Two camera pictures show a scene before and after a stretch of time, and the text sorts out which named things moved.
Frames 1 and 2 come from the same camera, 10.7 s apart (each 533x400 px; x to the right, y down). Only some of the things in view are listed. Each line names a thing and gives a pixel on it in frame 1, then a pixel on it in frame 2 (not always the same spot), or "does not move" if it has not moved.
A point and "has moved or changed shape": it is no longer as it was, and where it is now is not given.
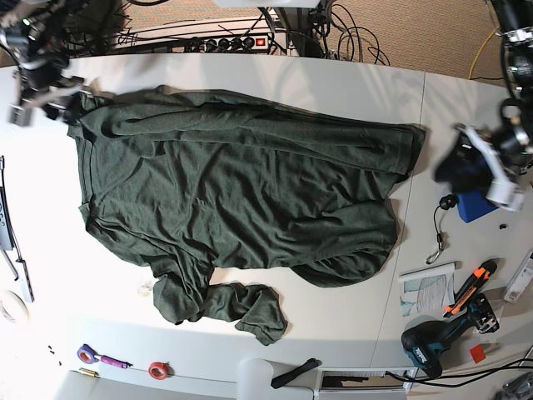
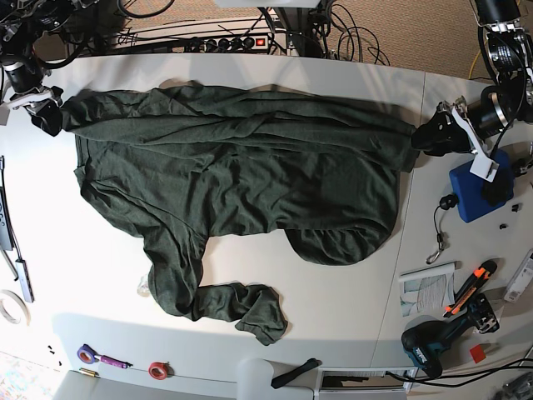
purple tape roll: [87, 354] does not move
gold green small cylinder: [89, 372] does not move
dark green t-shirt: [192, 182] has moved or changed shape
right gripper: [468, 167] to [483, 118]
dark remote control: [6, 240] does not move
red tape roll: [161, 370] does not move
